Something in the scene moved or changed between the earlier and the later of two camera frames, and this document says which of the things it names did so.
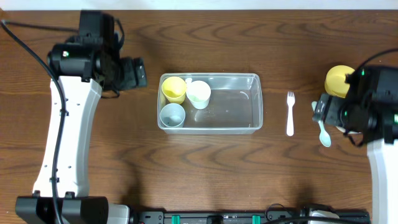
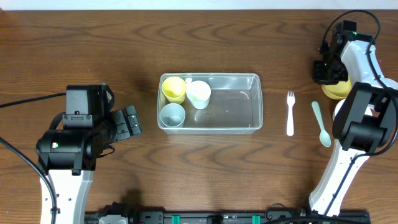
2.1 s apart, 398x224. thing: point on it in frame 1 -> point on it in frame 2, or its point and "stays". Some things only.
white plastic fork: (290, 101) stays
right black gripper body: (321, 109) -> (325, 73)
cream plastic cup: (198, 93) stays
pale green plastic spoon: (324, 137) stays
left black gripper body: (138, 72) -> (125, 123)
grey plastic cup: (172, 115) stays
